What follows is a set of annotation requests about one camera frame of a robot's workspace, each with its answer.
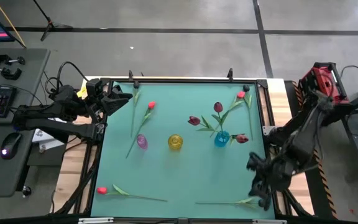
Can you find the black computer mouse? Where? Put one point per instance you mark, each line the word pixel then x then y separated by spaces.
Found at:
pixel 10 145

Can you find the red and black tool case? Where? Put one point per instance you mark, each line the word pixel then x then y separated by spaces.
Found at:
pixel 319 77

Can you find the green table mat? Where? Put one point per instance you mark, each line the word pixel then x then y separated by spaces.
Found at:
pixel 182 180

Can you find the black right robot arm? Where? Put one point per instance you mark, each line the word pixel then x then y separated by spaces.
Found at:
pixel 303 140

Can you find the yellow tag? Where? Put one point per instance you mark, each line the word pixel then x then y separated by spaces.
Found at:
pixel 82 92

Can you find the black round knob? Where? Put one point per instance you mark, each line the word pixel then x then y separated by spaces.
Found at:
pixel 26 190

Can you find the yellow textured glass vase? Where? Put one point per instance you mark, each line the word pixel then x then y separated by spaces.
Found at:
pixel 175 142

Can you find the yellow black striped bar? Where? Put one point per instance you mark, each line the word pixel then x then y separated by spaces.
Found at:
pixel 325 183

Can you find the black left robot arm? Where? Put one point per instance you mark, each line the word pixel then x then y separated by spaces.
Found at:
pixel 57 127

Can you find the silver metal bracket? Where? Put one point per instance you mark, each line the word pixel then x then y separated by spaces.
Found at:
pixel 269 221
pixel 95 220

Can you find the white paper sheets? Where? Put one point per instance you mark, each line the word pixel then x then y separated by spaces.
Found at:
pixel 47 143

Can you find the black mat clamp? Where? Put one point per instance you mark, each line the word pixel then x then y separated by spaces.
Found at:
pixel 130 75
pixel 230 74

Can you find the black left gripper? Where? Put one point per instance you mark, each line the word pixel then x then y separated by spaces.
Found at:
pixel 96 105

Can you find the dark red artificial tulip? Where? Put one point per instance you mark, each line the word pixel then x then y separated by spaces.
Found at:
pixel 242 138
pixel 194 120
pixel 218 107

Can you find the yellow pole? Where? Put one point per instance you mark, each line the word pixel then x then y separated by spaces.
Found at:
pixel 9 22

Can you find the black C-clamp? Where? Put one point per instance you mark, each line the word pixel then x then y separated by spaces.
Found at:
pixel 6 59
pixel 6 73

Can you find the black aluminium table frame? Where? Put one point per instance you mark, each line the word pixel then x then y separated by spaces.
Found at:
pixel 182 80

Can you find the black tripod stand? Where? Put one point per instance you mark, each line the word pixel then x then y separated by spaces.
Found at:
pixel 50 23

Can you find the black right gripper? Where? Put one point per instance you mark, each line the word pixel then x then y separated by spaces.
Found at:
pixel 275 175

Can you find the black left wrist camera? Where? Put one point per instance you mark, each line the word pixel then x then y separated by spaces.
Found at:
pixel 94 87

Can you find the pink ribbed glass vase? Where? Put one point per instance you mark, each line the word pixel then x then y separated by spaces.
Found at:
pixel 141 141

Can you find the blue textured glass vase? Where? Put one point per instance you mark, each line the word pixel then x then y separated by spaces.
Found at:
pixel 222 138

